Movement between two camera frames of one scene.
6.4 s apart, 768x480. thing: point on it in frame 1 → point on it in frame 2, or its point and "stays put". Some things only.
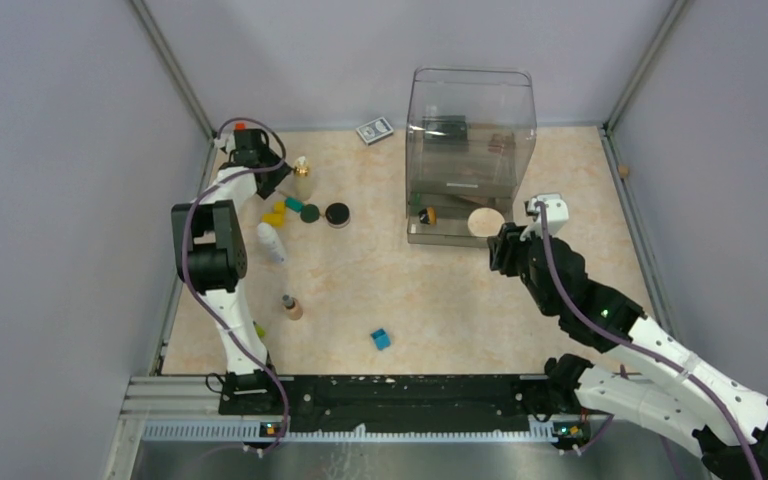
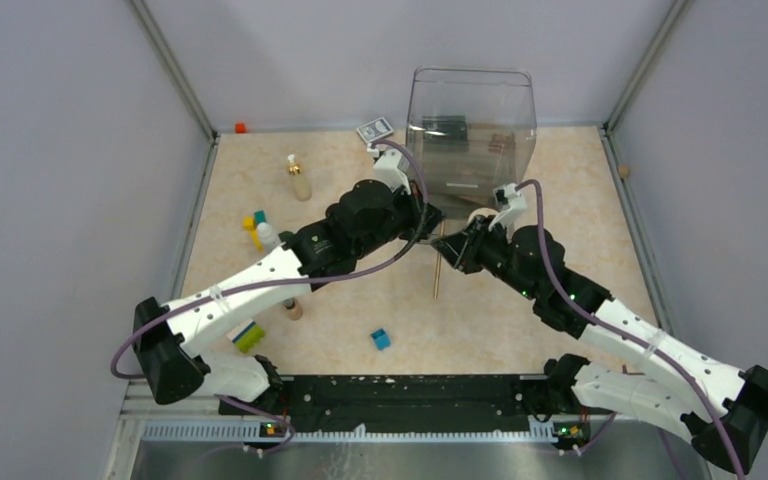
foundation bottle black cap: (292, 307) stays put
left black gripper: (279, 170) → (410, 197)
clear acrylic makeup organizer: (469, 133) stays put
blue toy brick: (381, 338) stays put
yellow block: (274, 219) → (249, 224)
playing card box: (375, 131) stays put
